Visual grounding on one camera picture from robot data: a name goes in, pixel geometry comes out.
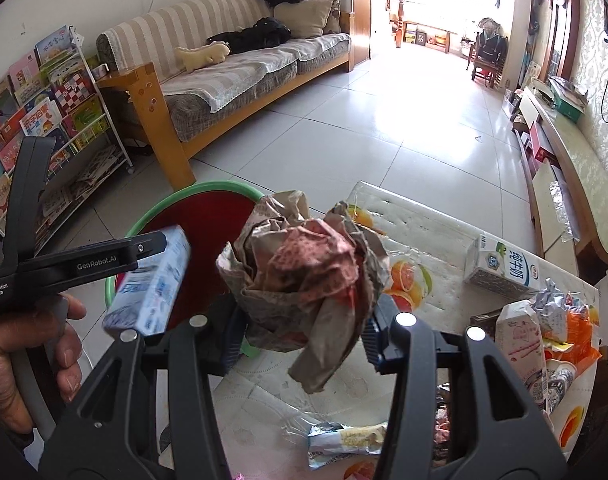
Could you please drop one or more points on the green box stack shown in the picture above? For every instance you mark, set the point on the green box stack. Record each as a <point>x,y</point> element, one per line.
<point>569,102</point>

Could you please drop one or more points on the wooden stair post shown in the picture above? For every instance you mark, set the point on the wooden stair post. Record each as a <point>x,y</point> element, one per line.
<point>400,25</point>

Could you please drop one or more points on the fruit print table cover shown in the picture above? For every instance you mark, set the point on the fruit print table cover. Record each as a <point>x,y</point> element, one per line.
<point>434,220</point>

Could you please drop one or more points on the orange snack bag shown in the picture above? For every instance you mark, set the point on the orange snack bag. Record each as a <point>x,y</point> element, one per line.
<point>576,335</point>

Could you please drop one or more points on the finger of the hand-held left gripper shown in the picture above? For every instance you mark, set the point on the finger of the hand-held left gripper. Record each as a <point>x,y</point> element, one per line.
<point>31,195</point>
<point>98,262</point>

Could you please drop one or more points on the crumpled grey white wrapper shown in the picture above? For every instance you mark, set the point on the crumpled grey white wrapper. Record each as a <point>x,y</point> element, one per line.
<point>554,300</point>

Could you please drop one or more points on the wooden door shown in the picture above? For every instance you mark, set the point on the wooden door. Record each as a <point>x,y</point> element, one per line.
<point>361,25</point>

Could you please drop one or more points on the red bin with green rim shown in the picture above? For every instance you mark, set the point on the red bin with green rim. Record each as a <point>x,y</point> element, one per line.
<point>203,270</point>

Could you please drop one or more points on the pink and white carton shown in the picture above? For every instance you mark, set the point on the pink and white carton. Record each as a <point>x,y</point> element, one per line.
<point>519,345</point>

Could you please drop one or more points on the yellow silver snack wrapper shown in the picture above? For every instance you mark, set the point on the yellow silver snack wrapper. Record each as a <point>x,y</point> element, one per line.
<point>334,440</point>

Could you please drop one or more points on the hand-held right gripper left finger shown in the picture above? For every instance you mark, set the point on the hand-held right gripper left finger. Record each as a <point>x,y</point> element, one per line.
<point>228,342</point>

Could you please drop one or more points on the blue and white carton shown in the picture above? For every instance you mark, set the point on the blue and white carton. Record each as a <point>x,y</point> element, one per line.
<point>153,290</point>

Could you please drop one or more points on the person's left hand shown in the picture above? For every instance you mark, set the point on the person's left hand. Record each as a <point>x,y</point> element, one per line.
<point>13,340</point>

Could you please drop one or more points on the long wooden television cabinet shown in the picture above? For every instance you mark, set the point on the long wooden television cabinet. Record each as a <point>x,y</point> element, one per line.
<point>574,145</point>

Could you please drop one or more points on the small white drink bottle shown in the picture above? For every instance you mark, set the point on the small white drink bottle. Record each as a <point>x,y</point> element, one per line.
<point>561,385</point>

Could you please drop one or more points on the brown paper wrapper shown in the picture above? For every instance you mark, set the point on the brown paper wrapper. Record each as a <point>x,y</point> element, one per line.
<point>304,270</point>

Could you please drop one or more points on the beige cushion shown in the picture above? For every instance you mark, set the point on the beige cushion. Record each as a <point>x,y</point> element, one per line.
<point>304,17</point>
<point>336,10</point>

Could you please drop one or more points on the silver foil sheet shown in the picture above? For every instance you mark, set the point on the silver foil sheet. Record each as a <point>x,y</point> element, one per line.
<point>559,205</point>

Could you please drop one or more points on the wooden sofa with striped cover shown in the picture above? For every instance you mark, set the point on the wooden sofa with striped cover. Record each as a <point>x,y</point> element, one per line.
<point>193,105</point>

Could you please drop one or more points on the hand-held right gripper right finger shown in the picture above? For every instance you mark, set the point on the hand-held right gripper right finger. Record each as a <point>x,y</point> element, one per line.
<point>375,342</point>

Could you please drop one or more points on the row of children's books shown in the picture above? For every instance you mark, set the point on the row of children's books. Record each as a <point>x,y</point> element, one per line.
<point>73,85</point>

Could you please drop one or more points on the wooden chair with clothes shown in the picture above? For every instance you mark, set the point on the wooden chair with clothes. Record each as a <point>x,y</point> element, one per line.
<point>486,60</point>

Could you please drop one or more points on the white and green milk carton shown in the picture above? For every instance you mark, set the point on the white and green milk carton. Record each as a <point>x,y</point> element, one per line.
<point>494,265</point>

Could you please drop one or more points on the dark brown cigarette box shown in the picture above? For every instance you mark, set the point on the dark brown cigarette box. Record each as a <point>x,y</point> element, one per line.
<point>484,319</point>

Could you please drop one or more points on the cream plush toy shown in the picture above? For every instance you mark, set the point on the cream plush toy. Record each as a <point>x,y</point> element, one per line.
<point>203,55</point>

